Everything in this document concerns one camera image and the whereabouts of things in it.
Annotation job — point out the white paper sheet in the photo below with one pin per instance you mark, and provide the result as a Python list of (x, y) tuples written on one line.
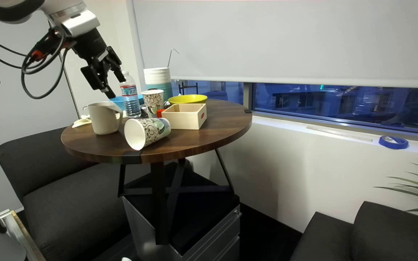
[(79, 123)]

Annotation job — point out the blue bowl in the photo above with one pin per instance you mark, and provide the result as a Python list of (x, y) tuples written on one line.
[(118, 102)]

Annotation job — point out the silver metal frame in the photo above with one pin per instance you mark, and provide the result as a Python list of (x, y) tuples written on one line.
[(18, 229)]

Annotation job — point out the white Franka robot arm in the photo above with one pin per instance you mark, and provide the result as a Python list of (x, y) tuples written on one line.
[(59, 7)]

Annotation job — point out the yellow plate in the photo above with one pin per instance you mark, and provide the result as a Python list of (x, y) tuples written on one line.
[(188, 99)]

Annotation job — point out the blue tape roll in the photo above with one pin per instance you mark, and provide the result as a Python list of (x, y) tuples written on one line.
[(393, 142)]

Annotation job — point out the patterned paper cup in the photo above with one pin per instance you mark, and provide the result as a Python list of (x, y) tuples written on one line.
[(153, 102), (146, 132)]

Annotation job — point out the small orange object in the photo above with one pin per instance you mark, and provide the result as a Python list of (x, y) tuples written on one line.
[(159, 113)]

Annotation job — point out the window with dark glass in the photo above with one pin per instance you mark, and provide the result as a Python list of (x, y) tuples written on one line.
[(345, 106)]

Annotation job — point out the light wooden box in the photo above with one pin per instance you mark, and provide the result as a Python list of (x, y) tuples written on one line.
[(185, 119)]

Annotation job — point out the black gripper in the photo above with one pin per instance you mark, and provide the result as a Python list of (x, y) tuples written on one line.
[(92, 48)]

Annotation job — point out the dark grey sofa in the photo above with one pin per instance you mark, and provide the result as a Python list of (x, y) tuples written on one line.
[(65, 203)]

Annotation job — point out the white roller blind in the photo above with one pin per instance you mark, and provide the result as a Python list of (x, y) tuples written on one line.
[(287, 38)]

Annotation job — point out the round dark wooden table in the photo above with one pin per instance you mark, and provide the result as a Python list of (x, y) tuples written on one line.
[(218, 120)]

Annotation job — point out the dark grey armchair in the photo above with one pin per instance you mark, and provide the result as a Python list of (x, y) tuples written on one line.
[(378, 236)]

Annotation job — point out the clear plastic water bottle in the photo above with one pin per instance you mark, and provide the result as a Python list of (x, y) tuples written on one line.
[(131, 102)]

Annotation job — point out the white and teal container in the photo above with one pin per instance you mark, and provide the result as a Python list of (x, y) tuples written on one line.
[(159, 77)]

